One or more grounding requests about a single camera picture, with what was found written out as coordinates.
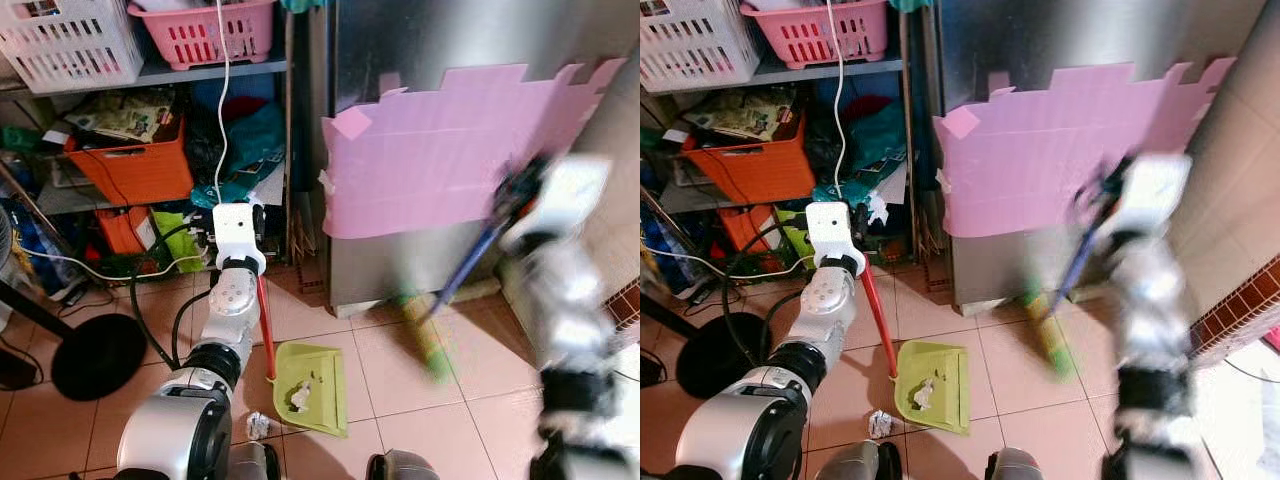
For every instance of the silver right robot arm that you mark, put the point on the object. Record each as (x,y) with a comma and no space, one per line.
(1150,300)
(565,300)

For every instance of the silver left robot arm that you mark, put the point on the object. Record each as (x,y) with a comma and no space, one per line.
(830,295)
(232,300)

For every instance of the lime green bag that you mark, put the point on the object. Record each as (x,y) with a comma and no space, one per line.
(170,238)
(795,240)

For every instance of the pink foam mat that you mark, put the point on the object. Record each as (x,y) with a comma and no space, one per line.
(430,160)
(1040,160)

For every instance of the teal plastic bag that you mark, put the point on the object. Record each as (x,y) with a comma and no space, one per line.
(880,135)
(255,135)

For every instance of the small orange box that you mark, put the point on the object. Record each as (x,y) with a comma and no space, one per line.
(745,228)
(122,230)

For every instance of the orange plastic crate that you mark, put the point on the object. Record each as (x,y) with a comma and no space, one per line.
(755,175)
(135,175)

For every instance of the printed paper bundle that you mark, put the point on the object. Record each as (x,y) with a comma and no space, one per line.
(120,115)
(745,112)

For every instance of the grey metal shelf rack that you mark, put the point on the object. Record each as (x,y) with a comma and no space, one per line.
(200,75)
(800,72)

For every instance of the stainless steel fridge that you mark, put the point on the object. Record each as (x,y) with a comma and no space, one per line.
(420,40)
(1030,40)

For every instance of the pink plastic basket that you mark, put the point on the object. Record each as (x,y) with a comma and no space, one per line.
(815,40)
(200,40)

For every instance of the black round stand base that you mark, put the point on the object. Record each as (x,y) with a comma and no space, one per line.
(100,358)
(715,360)

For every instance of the white plastic basket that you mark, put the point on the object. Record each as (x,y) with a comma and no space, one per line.
(695,50)
(70,50)

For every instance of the grey robot left foot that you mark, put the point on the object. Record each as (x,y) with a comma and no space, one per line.
(868,465)
(255,465)

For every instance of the grey robot foot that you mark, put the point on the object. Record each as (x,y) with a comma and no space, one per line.
(255,465)
(1015,466)
(868,465)
(400,468)

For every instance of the grey robot right foot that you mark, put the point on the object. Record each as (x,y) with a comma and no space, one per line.
(1015,466)
(400,468)

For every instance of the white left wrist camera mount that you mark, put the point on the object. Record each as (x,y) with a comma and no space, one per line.
(235,228)
(828,228)

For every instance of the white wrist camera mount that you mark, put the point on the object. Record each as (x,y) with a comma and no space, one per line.
(828,228)
(560,195)
(235,228)
(1150,195)

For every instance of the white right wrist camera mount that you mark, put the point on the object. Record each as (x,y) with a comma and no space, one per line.
(560,195)
(1150,195)

